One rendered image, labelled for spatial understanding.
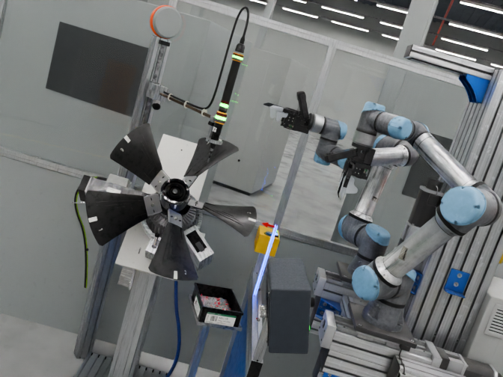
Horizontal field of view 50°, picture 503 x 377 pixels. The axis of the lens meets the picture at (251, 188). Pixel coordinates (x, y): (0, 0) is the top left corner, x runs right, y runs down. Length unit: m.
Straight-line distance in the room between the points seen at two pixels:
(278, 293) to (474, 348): 1.04
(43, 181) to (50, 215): 0.20
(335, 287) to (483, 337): 0.64
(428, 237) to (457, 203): 0.15
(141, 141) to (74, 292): 1.25
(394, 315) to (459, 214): 0.51
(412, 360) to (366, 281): 0.38
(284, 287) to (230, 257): 1.60
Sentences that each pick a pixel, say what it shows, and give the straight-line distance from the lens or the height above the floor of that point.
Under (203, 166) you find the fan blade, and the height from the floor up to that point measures 1.33.
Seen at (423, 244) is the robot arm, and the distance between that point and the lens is 1.78.
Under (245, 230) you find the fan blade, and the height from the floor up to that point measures 1.16.
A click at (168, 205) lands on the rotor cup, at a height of 1.16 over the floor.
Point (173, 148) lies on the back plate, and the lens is 2.64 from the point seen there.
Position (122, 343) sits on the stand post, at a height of 0.42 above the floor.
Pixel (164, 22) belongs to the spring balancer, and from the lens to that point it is 2.79.
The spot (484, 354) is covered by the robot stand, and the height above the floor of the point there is 1.00.
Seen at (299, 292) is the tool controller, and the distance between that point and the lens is 1.48.
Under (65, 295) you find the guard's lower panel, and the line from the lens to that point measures 3.33.
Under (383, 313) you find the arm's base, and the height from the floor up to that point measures 1.09.
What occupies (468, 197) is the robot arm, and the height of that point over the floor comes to 1.60.
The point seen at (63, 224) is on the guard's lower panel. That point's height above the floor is 0.67.
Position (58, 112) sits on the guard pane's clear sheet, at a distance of 3.11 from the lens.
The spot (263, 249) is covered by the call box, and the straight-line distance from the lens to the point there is 2.54.
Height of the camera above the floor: 1.75
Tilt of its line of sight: 11 degrees down
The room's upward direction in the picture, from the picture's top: 17 degrees clockwise
